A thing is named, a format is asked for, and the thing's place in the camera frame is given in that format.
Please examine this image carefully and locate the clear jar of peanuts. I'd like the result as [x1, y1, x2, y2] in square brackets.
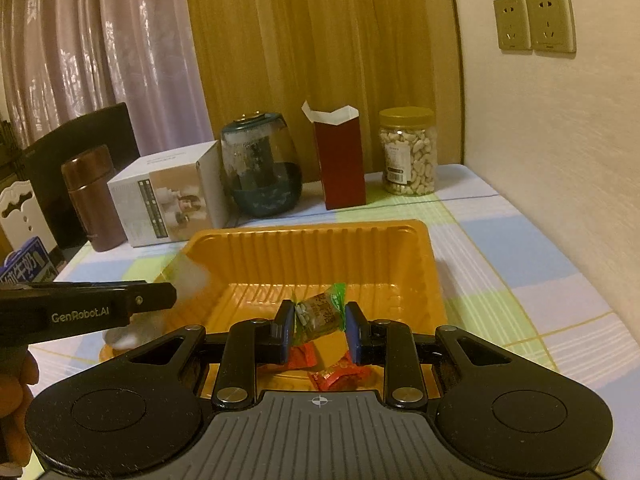
[378, 106, 440, 197]

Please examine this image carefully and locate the white printed cardboard box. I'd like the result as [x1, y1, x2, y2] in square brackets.
[107, 140, 232, 249]

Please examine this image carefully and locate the brown thermos flask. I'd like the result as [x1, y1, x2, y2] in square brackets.
[61, 144, 129, 253]

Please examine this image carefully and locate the dark red open carton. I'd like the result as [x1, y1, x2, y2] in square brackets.
[301, 100, 368, 211]

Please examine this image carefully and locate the dark glass jar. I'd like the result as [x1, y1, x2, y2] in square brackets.
[220, 112, 304, 218]

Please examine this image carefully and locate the yellow curtain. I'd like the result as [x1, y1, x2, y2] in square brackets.
[182, 0, 469, 182]

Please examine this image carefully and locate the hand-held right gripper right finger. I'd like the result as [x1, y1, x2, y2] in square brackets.
[346, 302, 516, 409]

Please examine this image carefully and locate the beige wall outlet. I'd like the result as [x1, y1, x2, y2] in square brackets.
[524, 0, 577, 55]
[493, 0, 532, 54]

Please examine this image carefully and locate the blue milk carton box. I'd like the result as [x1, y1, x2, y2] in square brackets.
[0, 237, 57, 292]

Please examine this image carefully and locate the person's left hand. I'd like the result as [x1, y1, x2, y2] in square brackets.
[0, 347, 41, 467]

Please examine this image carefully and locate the red candy packet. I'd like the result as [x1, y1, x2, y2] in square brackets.
[307, 352, 369, 392]
[287, 342, 319, 369]

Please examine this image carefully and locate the grey candy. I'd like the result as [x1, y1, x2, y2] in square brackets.
[292, 282, 349, 347]

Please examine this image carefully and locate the pink sheer curtain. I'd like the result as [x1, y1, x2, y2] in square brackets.
[0, 0, 214, 161]

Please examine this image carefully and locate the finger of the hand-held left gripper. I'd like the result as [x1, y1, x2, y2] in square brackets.
[125, 282, 178, 319]

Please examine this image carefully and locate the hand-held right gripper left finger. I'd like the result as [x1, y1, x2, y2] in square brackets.
[120, 301, 297, 409]

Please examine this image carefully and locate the orange plastic tray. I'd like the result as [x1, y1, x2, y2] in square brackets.
[99, 219, 449, 397]

